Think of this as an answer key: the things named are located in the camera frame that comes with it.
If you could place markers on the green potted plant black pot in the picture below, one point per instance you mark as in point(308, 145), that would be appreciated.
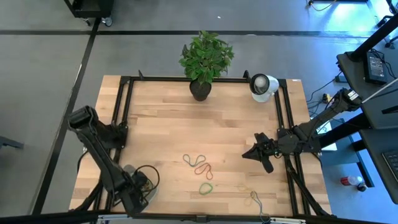
point(205, 59)

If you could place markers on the black keyboard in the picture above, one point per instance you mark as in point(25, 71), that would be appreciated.
point(392, 163)

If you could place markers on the grey plastic bin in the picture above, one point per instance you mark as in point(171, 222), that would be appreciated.
point(154, 193)

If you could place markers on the white cylindrical spot lamp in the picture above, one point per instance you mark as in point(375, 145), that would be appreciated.
point(264, 87)

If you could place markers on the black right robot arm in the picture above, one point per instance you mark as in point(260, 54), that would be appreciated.
point(323, 115)

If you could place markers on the yellow rubber band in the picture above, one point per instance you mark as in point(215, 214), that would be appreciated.
point(246, 201)

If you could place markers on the green rubber band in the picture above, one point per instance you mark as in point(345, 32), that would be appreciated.
point(200, 188)

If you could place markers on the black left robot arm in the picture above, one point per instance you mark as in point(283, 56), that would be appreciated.
point(99, 155)

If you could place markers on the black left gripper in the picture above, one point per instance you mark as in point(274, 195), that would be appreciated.
point(140, 184)

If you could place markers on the thin blue rubber band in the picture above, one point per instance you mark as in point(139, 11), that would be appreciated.
point(259, 205)

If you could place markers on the red drink bottle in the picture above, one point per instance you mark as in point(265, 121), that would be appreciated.
point(349, 180)

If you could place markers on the black power brick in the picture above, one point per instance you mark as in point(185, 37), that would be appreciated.
point(375, 68)

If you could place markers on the yellow power plug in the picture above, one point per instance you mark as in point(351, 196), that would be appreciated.
point(325, 98)

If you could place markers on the grey chair base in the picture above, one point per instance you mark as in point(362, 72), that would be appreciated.
point(9, 143)

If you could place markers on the black camera mount beam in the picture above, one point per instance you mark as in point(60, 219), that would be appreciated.
point(46, 217)

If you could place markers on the black office desk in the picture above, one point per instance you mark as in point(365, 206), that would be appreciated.
point(367, 107)

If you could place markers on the red rubber band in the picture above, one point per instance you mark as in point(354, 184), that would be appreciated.
point(206, 170)

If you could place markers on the black wheeled cart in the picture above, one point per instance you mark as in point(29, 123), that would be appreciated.
point(90, 7)

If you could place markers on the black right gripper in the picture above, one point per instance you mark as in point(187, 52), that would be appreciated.
point(267, 147)

